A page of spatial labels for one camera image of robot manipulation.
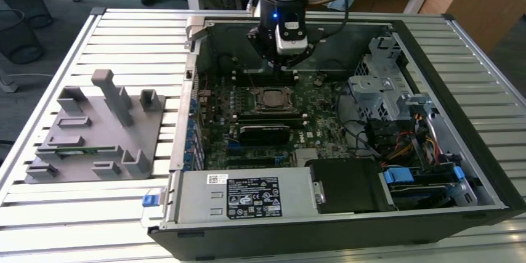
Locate grey parts rack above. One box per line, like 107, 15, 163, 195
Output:
23, 68, 169, 185

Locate CPU socket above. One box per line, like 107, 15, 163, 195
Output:
253, 86, 298, 113

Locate black camera cable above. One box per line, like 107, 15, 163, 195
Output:
307, 0, 353, 47

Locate green motherboard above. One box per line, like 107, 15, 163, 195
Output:
191, 70, 382, 171

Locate small graphics card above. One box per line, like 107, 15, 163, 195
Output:
239, 124, 291, 146

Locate orange power wire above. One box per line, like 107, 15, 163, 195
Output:
379, 142, 414, 165

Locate black mesh waste bin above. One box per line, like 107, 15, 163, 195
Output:
0, 9, 46, 65
12, 0, 55, 29

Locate blue disk carrier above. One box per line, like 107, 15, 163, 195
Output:
382, 166, 415, 189

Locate white table foot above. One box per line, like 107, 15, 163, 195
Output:
0, 67, 20, 94

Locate silver heat sink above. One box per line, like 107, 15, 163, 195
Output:
294, 148, 319, 165

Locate green RAM stick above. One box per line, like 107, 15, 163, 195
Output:
237, 118, 307, 128
52, 145, 115, 156

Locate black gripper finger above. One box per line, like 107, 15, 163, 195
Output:
246, 27, 283, 79
281, 44, 318, 79

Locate white camera with black plate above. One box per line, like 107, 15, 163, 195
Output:
275, 22, 309, 55

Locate black hard disk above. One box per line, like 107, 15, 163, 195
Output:
389, 182, 456, 211

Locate yellow power wire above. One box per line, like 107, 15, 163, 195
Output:
425, 135, 438, 167

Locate black PC case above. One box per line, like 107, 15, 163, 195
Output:
139, 15, 526, 262

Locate silver CPU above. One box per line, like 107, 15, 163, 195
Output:
262, 89, 290, 107

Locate metal socket cover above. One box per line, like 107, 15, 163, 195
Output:
254, 86, 297, 112

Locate silver drive cage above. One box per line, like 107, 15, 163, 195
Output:
347, 36, 437, 122

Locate black plastic bracket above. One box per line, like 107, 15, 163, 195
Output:
367, 118, 407, 156

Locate silver power supply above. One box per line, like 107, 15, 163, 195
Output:
162, 167, 322, 225

